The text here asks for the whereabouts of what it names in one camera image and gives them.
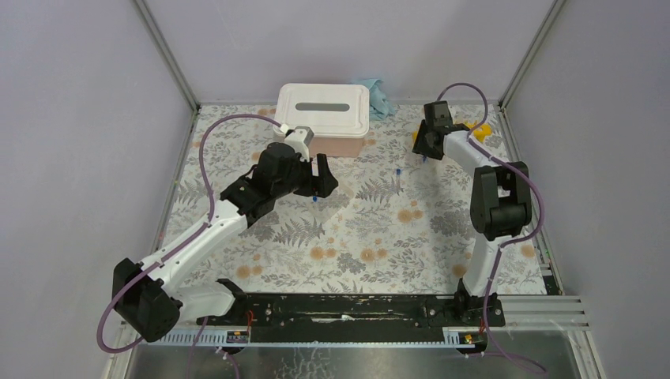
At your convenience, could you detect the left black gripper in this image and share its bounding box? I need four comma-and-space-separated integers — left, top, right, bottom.
272, 152, 337, 201

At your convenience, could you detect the clear plastic zip bag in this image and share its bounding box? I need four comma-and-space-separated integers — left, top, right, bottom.
312, 185, 354, 223

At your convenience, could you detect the pink plastic bin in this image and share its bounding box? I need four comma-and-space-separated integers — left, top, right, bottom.
309, 137, 364, 158

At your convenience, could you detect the yellow test tube rack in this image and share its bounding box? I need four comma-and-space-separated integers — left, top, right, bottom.
412, 120, 491, 149

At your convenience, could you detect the light blue cloth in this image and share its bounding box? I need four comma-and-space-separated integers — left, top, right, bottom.
354, 78, 396, 121

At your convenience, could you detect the white plastic bin lid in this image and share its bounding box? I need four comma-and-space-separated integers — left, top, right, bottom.
275, 83, 370, 138

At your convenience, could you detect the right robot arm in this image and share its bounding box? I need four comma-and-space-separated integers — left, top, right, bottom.
412, 101, 532, 325

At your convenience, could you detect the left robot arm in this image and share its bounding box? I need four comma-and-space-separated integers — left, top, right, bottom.
111, 142, 338, 343

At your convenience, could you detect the floral table mat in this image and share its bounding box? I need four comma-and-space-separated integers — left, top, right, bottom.
156, 103, 551, 295

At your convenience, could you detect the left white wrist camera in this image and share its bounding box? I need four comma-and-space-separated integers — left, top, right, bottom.
279, 124, 314, 162

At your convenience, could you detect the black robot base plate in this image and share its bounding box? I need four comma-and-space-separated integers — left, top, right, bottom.
206, 293, 506, 343

